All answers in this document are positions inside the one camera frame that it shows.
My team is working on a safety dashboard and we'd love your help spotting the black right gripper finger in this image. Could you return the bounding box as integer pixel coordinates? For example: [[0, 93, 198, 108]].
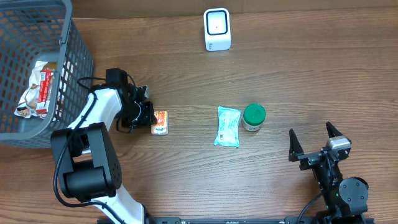
[[326, 121, 343, 138], [289, 129, 304, 162]]

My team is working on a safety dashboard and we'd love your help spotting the orange white snack packet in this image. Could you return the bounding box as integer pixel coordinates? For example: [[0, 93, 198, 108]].
[[151, 110, 169, 136]]

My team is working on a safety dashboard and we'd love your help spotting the teal tissue packet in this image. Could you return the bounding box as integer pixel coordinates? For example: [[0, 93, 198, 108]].
[[214, 106, 241, 147]]

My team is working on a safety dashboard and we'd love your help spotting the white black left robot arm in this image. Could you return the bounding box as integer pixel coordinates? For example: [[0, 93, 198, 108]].
[[50, 68, 157, 224]]

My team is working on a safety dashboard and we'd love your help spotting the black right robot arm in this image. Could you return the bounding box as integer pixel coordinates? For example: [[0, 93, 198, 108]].
[[289, 122, 374, 223]]

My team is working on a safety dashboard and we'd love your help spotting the white barcode scanner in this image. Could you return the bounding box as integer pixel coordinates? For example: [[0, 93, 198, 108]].
[[203, 7, 231, 52]]

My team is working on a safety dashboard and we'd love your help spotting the green lid jar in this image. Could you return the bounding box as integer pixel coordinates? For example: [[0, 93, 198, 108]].
[[242, 104, 266, 132]]

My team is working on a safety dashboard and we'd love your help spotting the red snack bar in basket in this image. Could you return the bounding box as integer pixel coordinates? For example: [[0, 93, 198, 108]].
[[35, 69, 53, 114]]

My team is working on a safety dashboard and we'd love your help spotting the white snack wrapper in basket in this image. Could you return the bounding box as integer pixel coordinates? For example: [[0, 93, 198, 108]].
[[14, 61, 57, 119]]

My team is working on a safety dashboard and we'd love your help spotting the grey plastic mesh basket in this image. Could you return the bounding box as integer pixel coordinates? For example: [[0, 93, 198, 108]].
[[1, 1, 94, 148]]

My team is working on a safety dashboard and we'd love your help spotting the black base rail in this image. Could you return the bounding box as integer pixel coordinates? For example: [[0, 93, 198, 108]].
[[96, 216, 376, 224]]

